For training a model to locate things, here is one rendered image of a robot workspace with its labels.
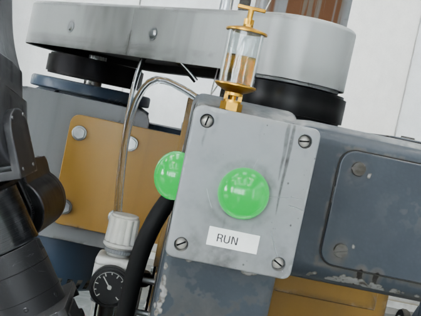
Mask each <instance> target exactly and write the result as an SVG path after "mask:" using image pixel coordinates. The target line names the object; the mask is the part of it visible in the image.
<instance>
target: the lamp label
mask: <svg viewBox="0 0 421 316"><path fill-rule="evenodd" d="M259 239H260V236H257V235H253V234H247V233H242V232H238V231H233V230H229V229H223V228H218V227H214V226H210V227H209V232H208V236H207V241H206V244H207V245H212V246H218V247H221V248H227V249H231V250H236V251H242V252H246V253H252V254H255V255H256V253H257V248H258V244H259Z"/></svg>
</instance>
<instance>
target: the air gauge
mask: <svg viewBox="0 0 421 316"><path fill-rule="evenodd" d="M124 276H125V270H124V269H123V268H121V267H119V266H116V265H105V266H102V267H100V268H99V269H97V270H96V271H95V272H94V274H93V275H92V277H91V279H90V282H89V292H90V295H91V297H92V299H93V300H94V301H95V302H96V303H97V304H99V305H101V306H102V307H108V308H111V307H116V306H118V301H119V298H120V292H121V289H122V283H123V279H124Z"/></svg>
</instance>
